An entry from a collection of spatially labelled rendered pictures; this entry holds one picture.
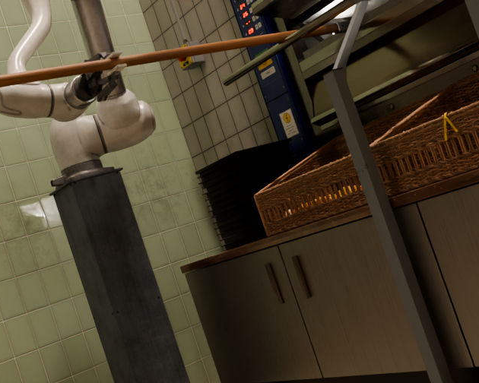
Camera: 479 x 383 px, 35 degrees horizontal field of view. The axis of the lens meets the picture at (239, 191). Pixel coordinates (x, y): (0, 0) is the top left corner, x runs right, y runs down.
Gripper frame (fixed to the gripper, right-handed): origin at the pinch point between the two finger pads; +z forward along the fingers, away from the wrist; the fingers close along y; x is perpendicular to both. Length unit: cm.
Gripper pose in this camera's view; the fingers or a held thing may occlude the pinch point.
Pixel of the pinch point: (114, 63)
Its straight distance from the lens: 217.8
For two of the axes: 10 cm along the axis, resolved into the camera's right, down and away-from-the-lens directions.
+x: -7.6, 2.3, -6.0
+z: 5.6, -2.4, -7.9
